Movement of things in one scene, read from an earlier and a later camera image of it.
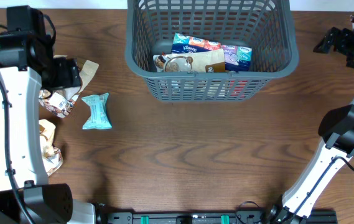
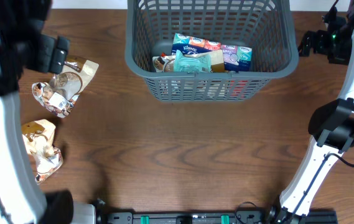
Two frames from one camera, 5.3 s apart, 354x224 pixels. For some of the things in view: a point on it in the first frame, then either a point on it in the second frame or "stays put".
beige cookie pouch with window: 59,102 stays put
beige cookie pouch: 199,61 stays put
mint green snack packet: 99,118 -> 197,63
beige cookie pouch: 52,156 stays put
